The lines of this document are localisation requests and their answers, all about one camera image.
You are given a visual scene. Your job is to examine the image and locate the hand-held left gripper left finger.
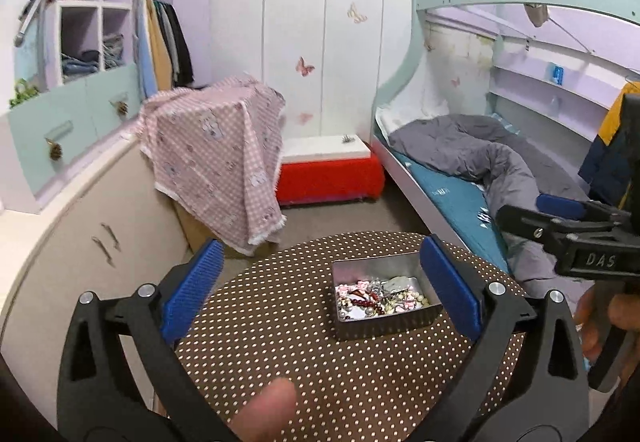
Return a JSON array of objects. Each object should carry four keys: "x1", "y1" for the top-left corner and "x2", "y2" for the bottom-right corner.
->
[{"x1": 56, "y1": 239, "x2": 226, "y2": 442}]

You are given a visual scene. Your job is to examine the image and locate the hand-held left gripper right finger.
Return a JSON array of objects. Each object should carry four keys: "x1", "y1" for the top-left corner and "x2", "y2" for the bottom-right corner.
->
[{"x1": 395, "y1": 235, "x2": 592, "y2": 442}]

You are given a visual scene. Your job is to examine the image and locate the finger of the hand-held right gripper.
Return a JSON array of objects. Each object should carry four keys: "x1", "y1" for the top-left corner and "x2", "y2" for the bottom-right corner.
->
[
  {"x1": 495, "y1": 204, "x2": 572, "y2": 250},
  {"x1": 536, "y1": 193, "x2": 632, "y2": 227}
]

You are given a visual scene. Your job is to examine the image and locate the pink bear charm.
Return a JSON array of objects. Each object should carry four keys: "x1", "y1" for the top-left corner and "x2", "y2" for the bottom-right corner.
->
[{"x1": 397, "y1": 293, "x2": 431, "y2": 312}]

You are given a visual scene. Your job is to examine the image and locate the white bear keychain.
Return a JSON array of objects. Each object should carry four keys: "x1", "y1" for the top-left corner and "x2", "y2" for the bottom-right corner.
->
[{"x1": 385, "y1": 276, "x2": 419, "y2": 295}]

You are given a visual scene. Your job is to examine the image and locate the brown bead bracelet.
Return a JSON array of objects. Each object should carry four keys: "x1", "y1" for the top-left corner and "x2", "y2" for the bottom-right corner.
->
[{"x1": 350, "y1": 291, "x2": 397, "y2": 319}]

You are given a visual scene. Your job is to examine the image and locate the grey metal tin box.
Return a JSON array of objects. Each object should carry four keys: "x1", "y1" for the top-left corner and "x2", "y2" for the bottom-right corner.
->
[{"x1": 331, "y1": 249, "x2": 444, "y2": 342}]

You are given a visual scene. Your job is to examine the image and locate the person's right hand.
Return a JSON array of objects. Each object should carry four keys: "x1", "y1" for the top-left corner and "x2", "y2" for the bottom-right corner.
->
[{"x1": 573, "y1": 285, "x2": 640, "y2": 378}]

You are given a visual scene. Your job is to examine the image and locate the person's left hand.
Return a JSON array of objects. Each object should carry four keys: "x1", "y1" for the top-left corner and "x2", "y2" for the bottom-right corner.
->
[{"x1": 227, "y1": 377, "x2": 297, "y2": 442}]

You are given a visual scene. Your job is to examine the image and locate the brown cardboard box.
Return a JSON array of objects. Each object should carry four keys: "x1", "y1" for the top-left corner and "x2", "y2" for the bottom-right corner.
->
[{"x1": 172, "y1": 201, "x2": 231, "y2": 259}]

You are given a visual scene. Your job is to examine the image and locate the navy and yellow jacket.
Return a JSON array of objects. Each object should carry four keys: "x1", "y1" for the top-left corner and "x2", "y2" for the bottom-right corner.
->
[{"x1": 578, "y1": 82, "x2": 640, "y2": 209}]

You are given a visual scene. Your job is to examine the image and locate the teal bed mattress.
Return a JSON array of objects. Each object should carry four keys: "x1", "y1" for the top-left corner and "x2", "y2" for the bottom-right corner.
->
[{"x1": 400, "y1": 156, "x2": 512, "y2": 273}]

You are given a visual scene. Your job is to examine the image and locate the grey duvet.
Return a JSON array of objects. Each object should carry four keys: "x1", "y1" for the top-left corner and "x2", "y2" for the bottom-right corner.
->
[{"x1": 387, "y1": 114, "x2": 592, "y2": 299}]

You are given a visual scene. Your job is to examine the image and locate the brown polka dot tablecloth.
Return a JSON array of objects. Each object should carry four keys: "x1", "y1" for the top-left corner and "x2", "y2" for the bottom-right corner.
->
[{"x1": 170, "y1": 232, "x2": 532, "y2": 442}]

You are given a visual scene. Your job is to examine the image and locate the pink checked bear cloth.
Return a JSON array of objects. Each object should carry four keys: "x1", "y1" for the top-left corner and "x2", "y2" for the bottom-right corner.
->
[{"x1": 136, "y1": 75, "x2": 287, "y2": 257}]

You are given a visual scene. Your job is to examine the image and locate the beige cabinet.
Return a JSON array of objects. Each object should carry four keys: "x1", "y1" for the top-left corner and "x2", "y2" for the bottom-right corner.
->
[{"x1": 0, "y1": 137, "x2": 202, "y2": 405}]

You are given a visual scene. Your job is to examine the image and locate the red bench with white top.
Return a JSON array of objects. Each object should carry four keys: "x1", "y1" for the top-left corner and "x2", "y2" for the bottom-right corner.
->
[{"x1": 274, "y1": 134, "x2": 386, "y2": 208}]

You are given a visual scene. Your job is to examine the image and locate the teal drawer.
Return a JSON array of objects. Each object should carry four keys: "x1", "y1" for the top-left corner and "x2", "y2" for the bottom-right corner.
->
[
  {"x1": 85, "y1": 62, "x2": 144, "y2": 143},
  {"x1": 7, "y1": 89, "x2": 97, "y2": 203}
]

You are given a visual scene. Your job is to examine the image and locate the brown hanging ornament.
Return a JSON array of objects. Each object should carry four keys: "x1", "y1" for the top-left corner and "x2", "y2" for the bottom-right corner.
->
[{"x1": 522, "y1": 4, "x2": 549, "y2": 28}]

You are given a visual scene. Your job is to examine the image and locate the light blue hanging garment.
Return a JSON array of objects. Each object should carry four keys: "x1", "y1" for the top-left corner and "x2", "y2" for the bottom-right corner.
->
[{"x1": 135, "y1": 0, "x2": 159, "y2": 98}]

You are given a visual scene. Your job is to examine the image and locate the tan hanging garment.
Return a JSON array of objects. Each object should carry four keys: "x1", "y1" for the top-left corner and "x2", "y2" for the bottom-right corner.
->
[{"x1": 147, "y1": 0, "x2": 174, "y2": 93}]

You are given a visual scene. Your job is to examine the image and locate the black hanging garment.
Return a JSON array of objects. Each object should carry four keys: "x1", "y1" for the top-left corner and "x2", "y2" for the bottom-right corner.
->
[{"x1": 162, "y1": 2, "x2": 195, "y2": 86}]

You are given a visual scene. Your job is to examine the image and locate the folded blue jeans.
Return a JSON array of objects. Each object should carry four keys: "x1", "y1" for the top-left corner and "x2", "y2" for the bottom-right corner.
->
[{"x1": 60, "y1": 48, "x2": 101, "y2": 78}]

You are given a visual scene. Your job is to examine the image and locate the green plant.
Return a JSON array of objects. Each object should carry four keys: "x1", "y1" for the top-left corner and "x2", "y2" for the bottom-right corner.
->
[{"x1": 8, "y1": 78, "x2": 41, "y2": 108}]

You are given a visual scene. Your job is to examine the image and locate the silver cabinet handle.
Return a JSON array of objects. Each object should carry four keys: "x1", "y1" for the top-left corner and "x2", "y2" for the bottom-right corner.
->
[
  {"x1": 92, "y1": 235, "x2": 117, "y2": 268},
  {"x1": 101, "y1": 222, "x2": 122, "y2": 252}
]

